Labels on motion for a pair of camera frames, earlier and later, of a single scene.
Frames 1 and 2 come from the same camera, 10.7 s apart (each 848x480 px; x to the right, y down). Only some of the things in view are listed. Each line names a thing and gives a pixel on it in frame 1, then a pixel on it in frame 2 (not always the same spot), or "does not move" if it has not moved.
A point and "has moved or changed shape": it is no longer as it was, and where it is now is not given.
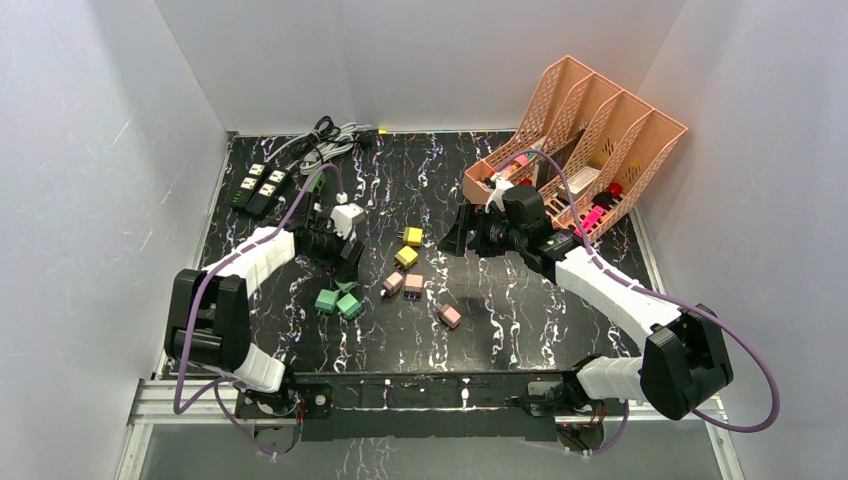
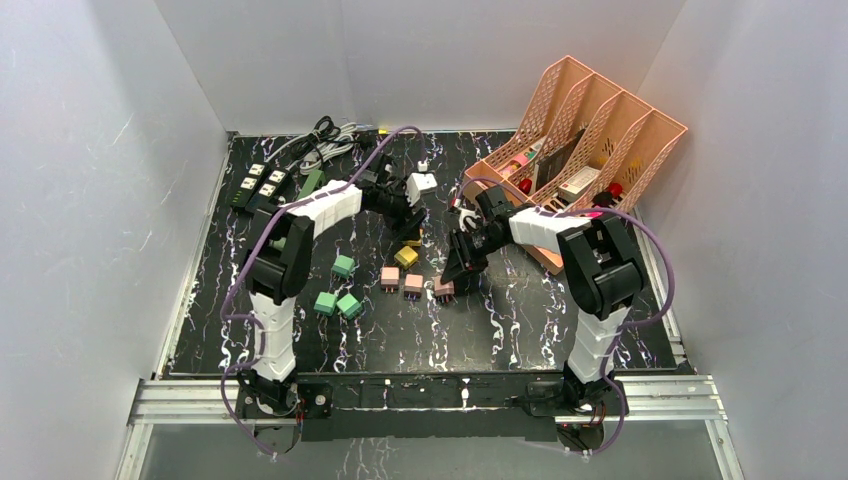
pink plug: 393,283 has moved or changed shape
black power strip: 249,184 does not move
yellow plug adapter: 405,258 does not move
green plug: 350,306 does not move
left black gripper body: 346,256 to 406,216
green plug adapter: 326,301 does not move
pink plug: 450,316 to 445,289
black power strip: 268,191 does not move
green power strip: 317,183 does not move
